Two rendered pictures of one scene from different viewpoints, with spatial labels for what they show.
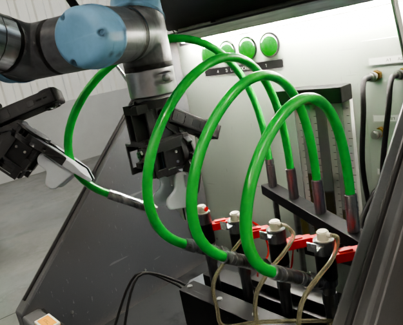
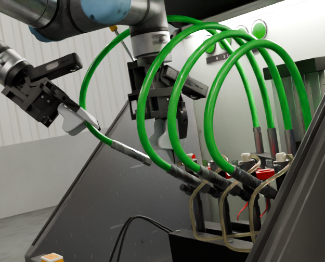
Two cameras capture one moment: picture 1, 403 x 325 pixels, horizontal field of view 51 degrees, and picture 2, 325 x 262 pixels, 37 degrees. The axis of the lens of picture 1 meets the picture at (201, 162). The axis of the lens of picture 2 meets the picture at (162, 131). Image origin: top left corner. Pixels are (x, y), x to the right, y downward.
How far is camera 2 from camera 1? 0.32 m
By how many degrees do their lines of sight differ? 13
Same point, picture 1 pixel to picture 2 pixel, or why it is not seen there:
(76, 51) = (94, 9)
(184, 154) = not seen: hidden behind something
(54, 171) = (69, 118)
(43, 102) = (66, 63)
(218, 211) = not seen: hidden behind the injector
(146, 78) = (145, 38)
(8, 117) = (38, 75)
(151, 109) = (148, 64)
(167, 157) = (160, 103)
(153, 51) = (153, 18)
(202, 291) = (188, 233)
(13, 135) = (40, 88)
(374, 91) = not seen: outside the picture
